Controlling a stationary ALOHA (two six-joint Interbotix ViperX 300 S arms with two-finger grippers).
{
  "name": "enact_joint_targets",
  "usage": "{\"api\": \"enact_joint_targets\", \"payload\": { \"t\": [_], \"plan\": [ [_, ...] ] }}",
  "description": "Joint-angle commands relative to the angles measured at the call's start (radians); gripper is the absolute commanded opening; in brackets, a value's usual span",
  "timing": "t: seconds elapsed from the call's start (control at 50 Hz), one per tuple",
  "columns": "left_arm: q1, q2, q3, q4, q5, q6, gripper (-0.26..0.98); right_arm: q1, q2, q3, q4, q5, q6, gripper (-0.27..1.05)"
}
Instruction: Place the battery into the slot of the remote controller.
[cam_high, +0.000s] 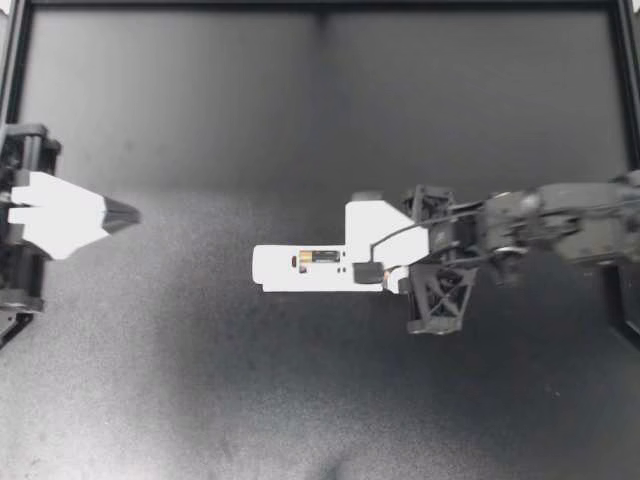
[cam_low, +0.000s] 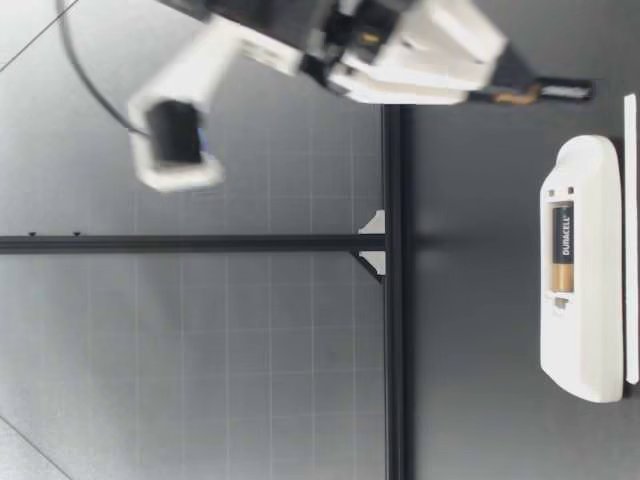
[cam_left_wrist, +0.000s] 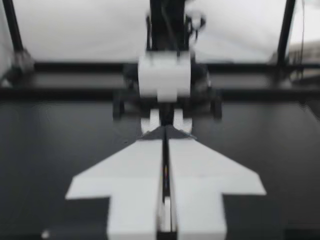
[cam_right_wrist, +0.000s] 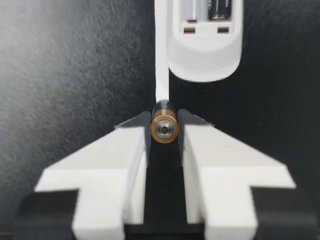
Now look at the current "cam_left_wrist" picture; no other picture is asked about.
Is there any black frame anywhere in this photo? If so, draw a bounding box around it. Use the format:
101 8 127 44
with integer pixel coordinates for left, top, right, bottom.
0 0 320 105

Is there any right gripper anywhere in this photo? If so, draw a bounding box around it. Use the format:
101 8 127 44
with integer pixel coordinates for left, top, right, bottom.
111 62 224 135

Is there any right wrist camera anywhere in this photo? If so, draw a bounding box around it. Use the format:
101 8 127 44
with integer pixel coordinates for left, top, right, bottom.
136 50 193 104

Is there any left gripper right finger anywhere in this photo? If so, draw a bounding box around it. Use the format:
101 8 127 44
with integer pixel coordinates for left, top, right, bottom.
164 124 267 240

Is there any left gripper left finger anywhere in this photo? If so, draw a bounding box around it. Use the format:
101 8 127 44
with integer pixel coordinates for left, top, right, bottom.
64 124 166 240

